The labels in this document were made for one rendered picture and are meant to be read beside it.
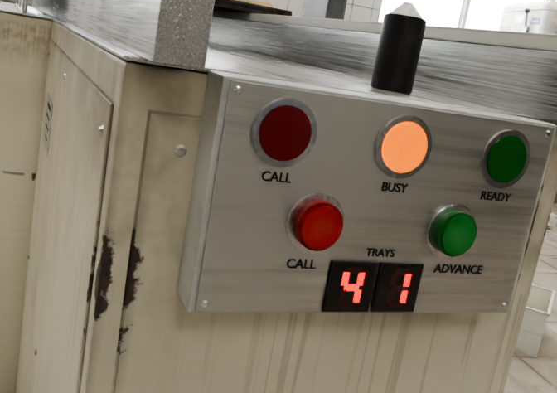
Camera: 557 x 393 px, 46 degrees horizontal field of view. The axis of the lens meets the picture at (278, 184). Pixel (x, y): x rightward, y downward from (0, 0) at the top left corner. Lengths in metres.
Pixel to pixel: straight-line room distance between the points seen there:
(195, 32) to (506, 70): 0.28
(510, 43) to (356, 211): 0.21
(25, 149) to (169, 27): 0.76
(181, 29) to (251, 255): 0.13
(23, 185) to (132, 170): 0.72
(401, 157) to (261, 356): 0.16
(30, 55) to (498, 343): 0.78
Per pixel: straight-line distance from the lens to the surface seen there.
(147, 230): 0.40
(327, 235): 0.39
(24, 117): 1.08
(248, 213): 0.38
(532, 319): 2.38
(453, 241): 0.44
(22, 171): 1.10
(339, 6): 1.30
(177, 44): 0.35
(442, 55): 0.62
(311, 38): 0.87
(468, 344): 0.55
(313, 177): 0.39
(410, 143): 0.41
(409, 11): 0.51
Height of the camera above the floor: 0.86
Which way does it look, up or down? 12 degrees down
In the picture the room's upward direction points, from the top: 10 degrees clockwise
